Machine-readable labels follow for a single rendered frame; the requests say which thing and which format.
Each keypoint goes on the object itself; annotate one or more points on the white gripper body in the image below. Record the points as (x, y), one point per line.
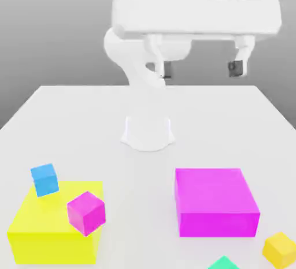
(196, 12)

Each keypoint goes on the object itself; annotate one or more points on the small yellow cube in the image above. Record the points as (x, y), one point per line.
(281, 250)

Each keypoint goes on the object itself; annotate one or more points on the small blue cube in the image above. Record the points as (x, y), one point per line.
(45, 180)

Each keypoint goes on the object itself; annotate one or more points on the small magenta cube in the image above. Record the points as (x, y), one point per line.
(86, 213)

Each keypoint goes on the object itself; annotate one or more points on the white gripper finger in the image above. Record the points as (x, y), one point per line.
(158, 52)
(244, 52)

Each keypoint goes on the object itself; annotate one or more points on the large yellow box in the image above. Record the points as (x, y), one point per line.
(46, 239)

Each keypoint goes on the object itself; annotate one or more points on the small green cube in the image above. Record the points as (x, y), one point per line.
(223, 263)

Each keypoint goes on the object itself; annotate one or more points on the large magenta box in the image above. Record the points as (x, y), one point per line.
(215, 199)

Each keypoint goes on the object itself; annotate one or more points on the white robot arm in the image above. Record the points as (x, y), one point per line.
(136, 65)

